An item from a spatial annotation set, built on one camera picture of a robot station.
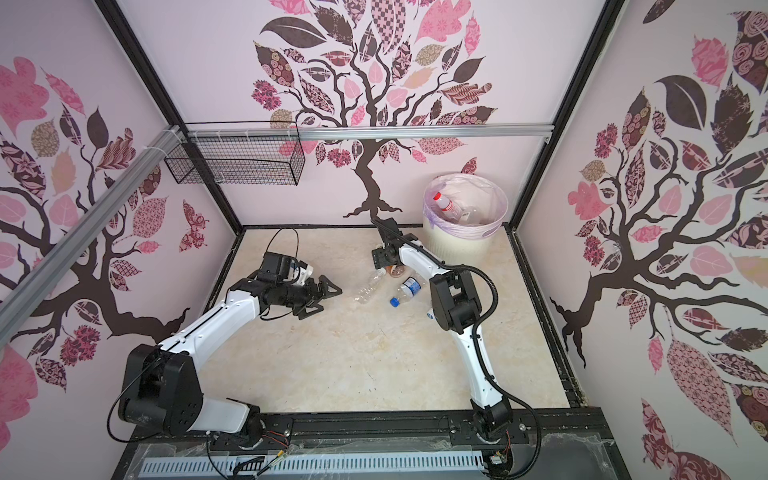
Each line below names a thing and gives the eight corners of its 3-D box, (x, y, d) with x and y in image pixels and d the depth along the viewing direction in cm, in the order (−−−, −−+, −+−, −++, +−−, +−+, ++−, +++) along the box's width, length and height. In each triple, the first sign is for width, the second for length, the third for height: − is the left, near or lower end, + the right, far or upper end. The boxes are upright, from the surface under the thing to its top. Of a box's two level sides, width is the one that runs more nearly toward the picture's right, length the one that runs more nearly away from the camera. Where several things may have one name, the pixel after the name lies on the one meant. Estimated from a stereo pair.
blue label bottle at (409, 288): (389, 304, 99) (389, 296, 95) (409, 281, 105) (409, 273, 101) (402, 313, 97) (403, 305, 93) (421, 289, 103) (423, 281, 99)
